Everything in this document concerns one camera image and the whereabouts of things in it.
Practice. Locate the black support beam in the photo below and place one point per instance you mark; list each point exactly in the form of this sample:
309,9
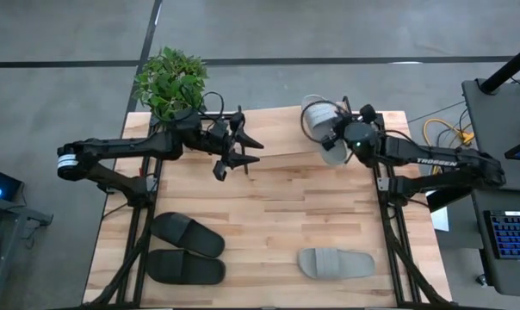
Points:
449,196

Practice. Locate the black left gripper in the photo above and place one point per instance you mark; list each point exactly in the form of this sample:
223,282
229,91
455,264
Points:
225,148

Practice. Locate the white paper sheet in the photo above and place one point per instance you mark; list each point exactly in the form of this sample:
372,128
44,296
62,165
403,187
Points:
441,219

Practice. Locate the grey rubber slide sandal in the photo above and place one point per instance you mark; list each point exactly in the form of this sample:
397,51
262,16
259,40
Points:
335,262
316,116

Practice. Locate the green potted plant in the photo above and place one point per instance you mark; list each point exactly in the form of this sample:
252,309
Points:
169,82

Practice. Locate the wooden shelf with black frame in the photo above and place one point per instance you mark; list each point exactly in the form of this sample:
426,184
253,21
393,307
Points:
281,133

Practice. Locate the black monitor stand pole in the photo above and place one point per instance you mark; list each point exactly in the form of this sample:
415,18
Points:
507,69

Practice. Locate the grey metal stand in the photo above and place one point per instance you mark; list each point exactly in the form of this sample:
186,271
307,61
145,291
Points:
23,211

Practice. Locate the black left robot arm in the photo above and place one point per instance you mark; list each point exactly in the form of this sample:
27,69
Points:
113,148

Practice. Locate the dark grey monitor desk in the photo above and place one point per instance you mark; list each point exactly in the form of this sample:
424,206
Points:
497,129

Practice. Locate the black aluminium rig frame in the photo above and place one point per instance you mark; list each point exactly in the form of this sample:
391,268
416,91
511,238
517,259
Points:
210,115

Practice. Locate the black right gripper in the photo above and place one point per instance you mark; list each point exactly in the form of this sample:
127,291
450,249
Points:
348,122

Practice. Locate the backlit computer keyboard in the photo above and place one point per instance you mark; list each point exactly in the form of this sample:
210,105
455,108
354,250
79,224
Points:
514,234

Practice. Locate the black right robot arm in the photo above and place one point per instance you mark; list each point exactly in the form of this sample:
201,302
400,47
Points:
436,155

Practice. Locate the dark grey keyboard desk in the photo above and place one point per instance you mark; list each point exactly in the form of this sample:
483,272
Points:
501,275

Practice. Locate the black rubber slide sandal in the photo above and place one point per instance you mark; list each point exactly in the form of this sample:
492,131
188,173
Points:
184,267
187,234

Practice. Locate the black device with blue light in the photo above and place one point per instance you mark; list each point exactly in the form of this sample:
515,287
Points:
4,185

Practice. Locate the black desk caster wheel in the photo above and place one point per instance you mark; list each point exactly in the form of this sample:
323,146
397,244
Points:
482,280

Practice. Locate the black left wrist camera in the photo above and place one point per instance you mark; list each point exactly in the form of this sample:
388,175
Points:
219,131

